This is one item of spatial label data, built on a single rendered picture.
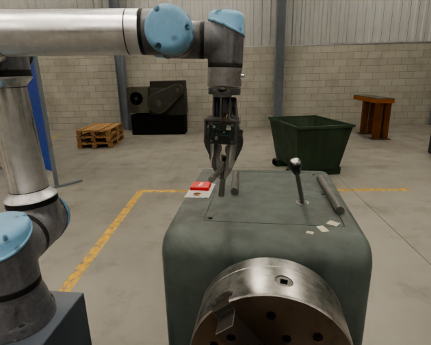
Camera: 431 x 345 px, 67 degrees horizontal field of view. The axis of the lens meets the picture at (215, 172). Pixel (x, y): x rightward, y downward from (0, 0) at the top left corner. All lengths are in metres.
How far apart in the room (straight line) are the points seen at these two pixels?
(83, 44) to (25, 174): 0.36
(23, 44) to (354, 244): 0.75
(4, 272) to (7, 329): 0.12
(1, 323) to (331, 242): 0.70
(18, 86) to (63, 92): 10.98
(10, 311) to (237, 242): 0.49
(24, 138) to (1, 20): 0.27
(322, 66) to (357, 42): 1.20
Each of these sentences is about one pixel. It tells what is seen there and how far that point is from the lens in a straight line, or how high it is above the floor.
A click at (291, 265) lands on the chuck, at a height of 1.23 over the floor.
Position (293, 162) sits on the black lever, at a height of 1.40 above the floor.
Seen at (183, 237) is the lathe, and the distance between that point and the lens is 0.79.
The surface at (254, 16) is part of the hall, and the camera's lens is 10.75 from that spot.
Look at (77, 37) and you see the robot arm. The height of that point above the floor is 1.67.
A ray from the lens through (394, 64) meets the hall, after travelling 11.63.
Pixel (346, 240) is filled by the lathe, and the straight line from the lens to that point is 0.80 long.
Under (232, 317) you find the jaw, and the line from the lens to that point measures 0.63.
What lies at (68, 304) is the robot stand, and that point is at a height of 1.10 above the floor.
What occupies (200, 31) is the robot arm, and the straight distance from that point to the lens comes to 0.71.
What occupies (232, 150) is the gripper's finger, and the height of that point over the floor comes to 1.44.
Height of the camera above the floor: 1.61
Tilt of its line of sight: 17 degrees down
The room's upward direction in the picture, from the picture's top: 1 degrees counter-clockwise
